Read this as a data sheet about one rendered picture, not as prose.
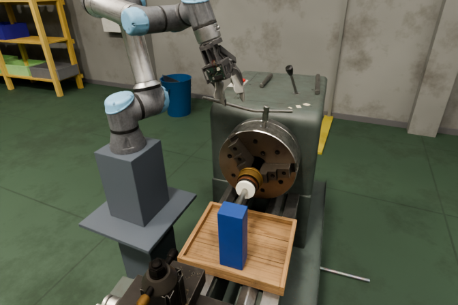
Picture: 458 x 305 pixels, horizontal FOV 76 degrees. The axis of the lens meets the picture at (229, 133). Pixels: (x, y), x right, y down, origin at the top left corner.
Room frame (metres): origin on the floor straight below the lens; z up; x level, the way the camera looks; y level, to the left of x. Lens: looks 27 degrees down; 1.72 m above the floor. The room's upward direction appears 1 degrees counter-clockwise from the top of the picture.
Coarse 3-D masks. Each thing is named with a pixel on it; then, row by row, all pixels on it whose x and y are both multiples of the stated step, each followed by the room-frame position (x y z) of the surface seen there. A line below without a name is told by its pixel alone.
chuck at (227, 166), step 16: (240, 128) 1.02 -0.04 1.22; (256, 128) 0.98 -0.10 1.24; (272, 128) 0.99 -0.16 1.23; (224, 144) 1.00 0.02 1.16; (256, 144) 0.96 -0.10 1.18; (272, 144) 0.94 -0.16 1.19; (288, 144) 0.94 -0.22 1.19; (224, 160) 1.00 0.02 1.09; (272, 160) 0.94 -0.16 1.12; (288, 160) 0.92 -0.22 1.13; (224, 176) 1.00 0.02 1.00; (256, 192) 0.96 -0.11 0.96; (272, 192) 0.94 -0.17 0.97
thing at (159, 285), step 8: (168, 264) 0.47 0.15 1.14; (168, 272) 0.44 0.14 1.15; (176, 272) 0.45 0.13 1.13; (144, 280) 0.43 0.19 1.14; (152, 280) 0.42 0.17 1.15; (160, 280) 0.42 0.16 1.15; (168, 280) 0.42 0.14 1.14; (176, 280) 0.44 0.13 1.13; (144, 288) 0.42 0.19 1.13; (160, 288) 0.41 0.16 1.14; (168, 288) 0.41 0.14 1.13; (152, 296) 0.40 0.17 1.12; (160, 296) 0.40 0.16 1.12
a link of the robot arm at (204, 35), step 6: (216, 24) 0.91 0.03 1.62; (198, 30) 0.89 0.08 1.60; (204, 30) 0.88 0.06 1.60; (210, 30) 0.88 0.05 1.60; (216, 30) 0.90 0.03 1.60; (198, 36) 0.89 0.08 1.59; (204, 36) 0.88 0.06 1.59; (210, 36) 0.88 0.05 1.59; (216, 36) 0.89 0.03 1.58; (198, 42) 0.90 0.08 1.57; (204, 42) 0.89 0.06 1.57
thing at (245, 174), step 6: (246, 168) 0.88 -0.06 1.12; (252, 168) 0.88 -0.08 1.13; (240, 174) 0.87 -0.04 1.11; (246, 174) 0.85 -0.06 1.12; (252, 174) 0.85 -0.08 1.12; (258, 174) 0.87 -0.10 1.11; (240, 180) 0.83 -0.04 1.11; (246, 180) 0.82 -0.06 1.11; (252, 180) 0.82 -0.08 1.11; (258, 180) 0.84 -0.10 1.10; (258, 186) 0.84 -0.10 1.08
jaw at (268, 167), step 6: (264, 162) 0.95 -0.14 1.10; (264, 168) 0.91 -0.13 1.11; (270, 168) 0.90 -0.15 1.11; (276, 168) 0.89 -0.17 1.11; (282, 168) 0.89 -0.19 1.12; (288, 168) 0.88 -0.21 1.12; (294, 168) 0.91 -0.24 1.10; (264, 174) 0.87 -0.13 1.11; (270, 174) 0.88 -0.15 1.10; (276, 174) 0.88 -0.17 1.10; (282, 174) 0.89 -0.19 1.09; (288, 174) 0.88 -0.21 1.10; (264, 180) 0.87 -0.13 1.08
